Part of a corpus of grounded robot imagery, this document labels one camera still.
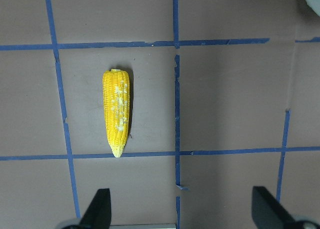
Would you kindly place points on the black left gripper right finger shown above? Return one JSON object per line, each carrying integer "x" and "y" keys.
{"x": 268, "y": 213}

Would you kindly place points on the yellow corn cob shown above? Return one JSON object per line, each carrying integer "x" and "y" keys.
{"x": 116, "y": 108}

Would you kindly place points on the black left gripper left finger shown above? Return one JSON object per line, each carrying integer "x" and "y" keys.
{"x": 98, "y": 213}

